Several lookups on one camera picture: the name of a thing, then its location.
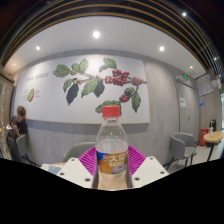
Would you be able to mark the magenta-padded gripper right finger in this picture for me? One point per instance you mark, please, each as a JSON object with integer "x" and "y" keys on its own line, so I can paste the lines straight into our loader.
{"x": 149, "y": 170}

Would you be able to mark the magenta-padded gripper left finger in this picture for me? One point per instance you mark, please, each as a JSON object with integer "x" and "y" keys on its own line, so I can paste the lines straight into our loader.
{"x": 76, "y": 170}

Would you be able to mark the clear red-capped drink bottle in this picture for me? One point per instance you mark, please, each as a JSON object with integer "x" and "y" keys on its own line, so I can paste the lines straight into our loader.
{"x": 111, "y": 146}

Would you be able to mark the white and blue paper sheet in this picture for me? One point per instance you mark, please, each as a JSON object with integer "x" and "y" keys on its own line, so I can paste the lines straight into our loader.
{"x": 53, "y": 168}

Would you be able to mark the red fire extinguisher cabinet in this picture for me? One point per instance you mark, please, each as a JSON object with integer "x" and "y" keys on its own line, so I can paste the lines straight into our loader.
{"x": 203, "y": 137}

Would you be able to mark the grey door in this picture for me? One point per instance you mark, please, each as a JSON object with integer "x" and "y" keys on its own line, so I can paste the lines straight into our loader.
{"x": 188, "y": 120}

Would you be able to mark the person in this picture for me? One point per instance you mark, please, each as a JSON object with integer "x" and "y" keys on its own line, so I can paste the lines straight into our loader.
{"x": 20, "y": 126}

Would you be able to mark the small round wooden table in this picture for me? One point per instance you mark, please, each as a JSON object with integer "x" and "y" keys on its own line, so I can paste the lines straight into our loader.
{"x": 213, "y": 136}

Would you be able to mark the white paper door notice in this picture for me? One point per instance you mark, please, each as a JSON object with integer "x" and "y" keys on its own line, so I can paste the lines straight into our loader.
{"x": 182, "y": 102}

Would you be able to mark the green exit sign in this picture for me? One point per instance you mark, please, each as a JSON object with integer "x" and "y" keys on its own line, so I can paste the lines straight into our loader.
{"x": 185, "y": 77}

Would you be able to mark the white notice board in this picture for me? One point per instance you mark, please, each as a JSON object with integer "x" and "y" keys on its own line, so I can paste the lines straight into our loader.
{"x": 205, "y": 85}

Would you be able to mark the round ceiling lights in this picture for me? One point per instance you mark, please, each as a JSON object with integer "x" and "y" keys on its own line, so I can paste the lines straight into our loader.
{"x": 96, "y": 34}

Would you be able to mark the coffee plant wall mural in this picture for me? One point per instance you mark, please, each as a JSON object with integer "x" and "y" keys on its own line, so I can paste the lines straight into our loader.
{"x": 66, "y": 100}

